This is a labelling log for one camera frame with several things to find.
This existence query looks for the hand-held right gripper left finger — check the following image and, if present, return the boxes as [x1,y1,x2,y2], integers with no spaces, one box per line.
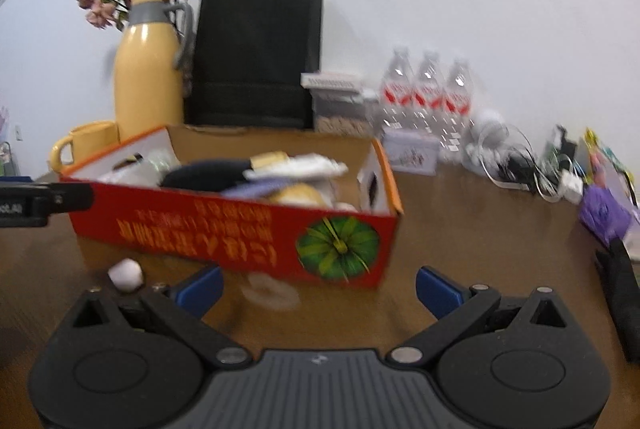
[72,265,253,367]

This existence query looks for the black paper bag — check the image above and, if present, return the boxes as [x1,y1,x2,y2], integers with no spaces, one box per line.
[182,0,324,130]

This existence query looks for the small white fan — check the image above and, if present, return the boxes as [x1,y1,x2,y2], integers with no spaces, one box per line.
[462,109,506,170]

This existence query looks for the flat white box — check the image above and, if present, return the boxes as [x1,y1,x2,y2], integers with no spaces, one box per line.
[301,71,365,90]

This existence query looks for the red cardboard box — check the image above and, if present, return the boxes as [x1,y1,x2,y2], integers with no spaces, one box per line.
[60,124,403,290]

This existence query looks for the yellow thermos jug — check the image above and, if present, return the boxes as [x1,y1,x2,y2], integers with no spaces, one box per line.
[114,0,195,142]

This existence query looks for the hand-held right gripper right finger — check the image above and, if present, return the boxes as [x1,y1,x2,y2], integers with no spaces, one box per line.
[390,265,568,364]

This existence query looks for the white charger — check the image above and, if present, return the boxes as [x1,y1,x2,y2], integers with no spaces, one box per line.
[557,169,586,204]

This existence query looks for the yellow snack packet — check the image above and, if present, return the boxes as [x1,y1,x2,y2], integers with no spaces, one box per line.
[582,126,638,210]

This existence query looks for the small white round object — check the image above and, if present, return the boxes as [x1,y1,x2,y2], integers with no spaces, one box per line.
[108,258,145,294]

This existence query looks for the black power adapter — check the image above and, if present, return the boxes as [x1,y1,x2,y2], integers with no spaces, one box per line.
[497,154,536,184]

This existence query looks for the black cloth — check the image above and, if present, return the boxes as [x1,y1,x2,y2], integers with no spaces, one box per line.
[161,160,251,190]

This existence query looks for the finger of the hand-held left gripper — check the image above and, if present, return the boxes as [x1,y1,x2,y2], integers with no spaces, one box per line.
[0,181,95,228]

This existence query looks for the purple card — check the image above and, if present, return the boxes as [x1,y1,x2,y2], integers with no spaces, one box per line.
[220,178,286,197]

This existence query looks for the printed white tin box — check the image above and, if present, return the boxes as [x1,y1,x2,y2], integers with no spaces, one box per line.
[382,126,441,173]

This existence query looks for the clear plastic food container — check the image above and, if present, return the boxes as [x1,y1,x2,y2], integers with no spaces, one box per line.
[312,86,381,134]

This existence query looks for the yellow mug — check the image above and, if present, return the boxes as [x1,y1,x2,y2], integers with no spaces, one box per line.
[48,120,121,173]

